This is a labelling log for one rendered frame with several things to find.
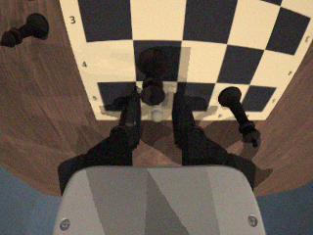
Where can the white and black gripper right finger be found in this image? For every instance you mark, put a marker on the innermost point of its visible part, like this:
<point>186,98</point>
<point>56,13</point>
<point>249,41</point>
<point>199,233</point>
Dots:
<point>196,148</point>

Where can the cream chessboard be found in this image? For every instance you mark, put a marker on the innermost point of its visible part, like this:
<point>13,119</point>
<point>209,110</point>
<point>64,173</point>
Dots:
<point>255,45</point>

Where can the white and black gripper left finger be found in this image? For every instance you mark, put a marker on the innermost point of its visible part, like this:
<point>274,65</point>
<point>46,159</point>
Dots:
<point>114,150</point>

